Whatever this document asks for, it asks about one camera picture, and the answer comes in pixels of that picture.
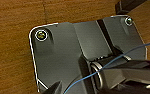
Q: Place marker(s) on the dark furniture leg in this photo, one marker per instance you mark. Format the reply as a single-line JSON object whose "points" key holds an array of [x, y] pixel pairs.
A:
{"points": [[129, 5]]}

